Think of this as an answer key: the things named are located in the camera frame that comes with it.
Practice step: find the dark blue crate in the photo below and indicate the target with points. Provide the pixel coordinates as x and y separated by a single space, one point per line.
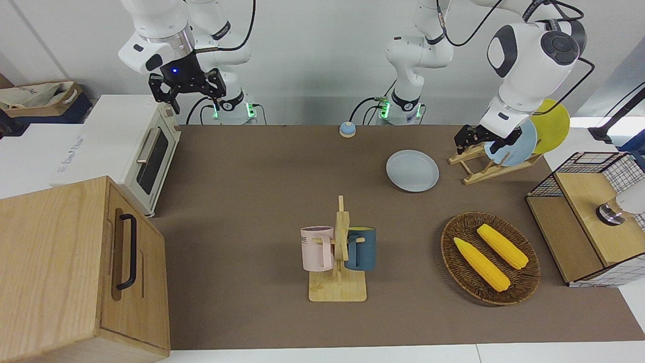
75 113

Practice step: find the white cylinder with metal base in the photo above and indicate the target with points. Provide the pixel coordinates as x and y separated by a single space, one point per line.
632 199

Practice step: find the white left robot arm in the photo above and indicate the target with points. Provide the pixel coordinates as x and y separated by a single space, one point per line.
524 65

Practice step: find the yellow corn cob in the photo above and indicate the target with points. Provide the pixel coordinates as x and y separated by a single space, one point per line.
481 263
504 247

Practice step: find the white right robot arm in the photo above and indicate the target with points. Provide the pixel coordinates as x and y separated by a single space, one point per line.
161 30

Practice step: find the gray round plate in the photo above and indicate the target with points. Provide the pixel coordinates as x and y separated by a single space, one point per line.
412 170

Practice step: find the blue service bell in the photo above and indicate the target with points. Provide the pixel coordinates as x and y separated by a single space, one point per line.
347 130

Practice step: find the brown wicker basket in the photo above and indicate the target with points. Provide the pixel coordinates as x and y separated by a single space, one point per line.
458 262

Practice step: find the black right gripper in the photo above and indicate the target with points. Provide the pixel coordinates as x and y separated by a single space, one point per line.
182 70

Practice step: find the dark blue mug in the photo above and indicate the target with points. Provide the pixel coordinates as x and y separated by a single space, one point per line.
364 249

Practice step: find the white toaster oven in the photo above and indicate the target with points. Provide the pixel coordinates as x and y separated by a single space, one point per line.
151 161
106 136

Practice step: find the brown table mat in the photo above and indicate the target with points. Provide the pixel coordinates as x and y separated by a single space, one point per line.
252 201

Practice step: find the cardboard box with cloth bag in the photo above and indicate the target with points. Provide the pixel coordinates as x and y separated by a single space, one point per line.
35 98

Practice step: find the wooden cabinet box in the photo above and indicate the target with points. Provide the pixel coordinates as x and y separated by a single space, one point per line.
55 272

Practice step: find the wooden mug stand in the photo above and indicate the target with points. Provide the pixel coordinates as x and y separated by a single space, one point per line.
337 290

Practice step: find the yellow round plate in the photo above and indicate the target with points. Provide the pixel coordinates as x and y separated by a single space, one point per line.
554 126

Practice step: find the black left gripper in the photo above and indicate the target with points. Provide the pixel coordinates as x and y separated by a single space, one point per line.
485 132

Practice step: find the light blue round plate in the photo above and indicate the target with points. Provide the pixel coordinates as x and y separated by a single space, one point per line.
524 143

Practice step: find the pink mug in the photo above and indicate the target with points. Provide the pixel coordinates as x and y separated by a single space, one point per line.
315 249

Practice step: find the wooden plate rack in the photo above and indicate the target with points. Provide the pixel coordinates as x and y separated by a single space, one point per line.
486 171

